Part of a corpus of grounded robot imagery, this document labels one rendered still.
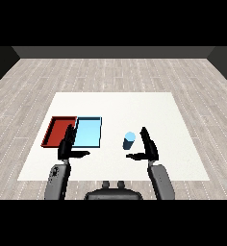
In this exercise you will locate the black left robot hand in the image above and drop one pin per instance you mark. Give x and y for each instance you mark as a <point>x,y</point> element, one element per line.
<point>64,150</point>

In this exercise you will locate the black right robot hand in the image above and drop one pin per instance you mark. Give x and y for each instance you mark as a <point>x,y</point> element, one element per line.
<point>150,149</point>

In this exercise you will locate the red shallow open box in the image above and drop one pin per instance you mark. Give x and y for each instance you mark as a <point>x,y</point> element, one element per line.
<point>57,132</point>

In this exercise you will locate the small blue can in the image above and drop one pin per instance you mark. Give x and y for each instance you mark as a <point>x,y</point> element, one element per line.
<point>129,140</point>

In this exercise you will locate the light blue shallow open box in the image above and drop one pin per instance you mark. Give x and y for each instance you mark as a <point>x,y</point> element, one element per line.
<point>88,132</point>

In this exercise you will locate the dark grey robot body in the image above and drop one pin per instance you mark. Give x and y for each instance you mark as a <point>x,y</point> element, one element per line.
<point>113,193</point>

